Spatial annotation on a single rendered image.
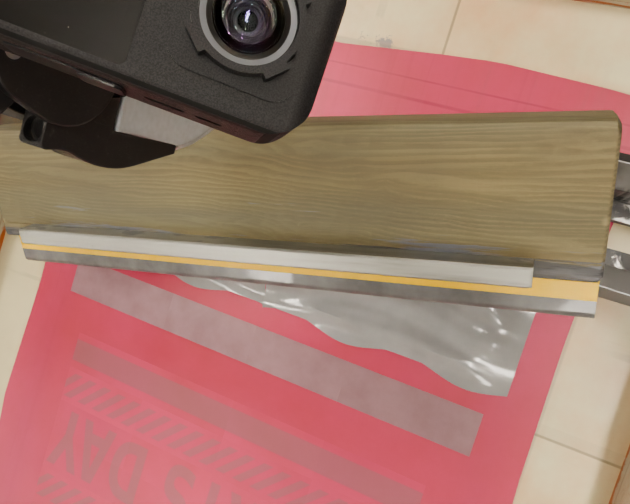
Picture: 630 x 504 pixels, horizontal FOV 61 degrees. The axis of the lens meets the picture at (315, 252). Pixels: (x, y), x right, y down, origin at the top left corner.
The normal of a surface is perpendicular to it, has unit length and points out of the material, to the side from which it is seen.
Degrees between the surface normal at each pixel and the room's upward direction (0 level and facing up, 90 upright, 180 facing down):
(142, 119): 90
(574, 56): 0
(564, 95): 0
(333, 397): 0
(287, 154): 22
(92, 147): 90
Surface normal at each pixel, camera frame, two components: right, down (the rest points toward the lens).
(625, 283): 0.00, -0.69
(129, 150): 0.91, 0.30
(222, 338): -0.30, -0.03
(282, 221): -0.36, 0.35
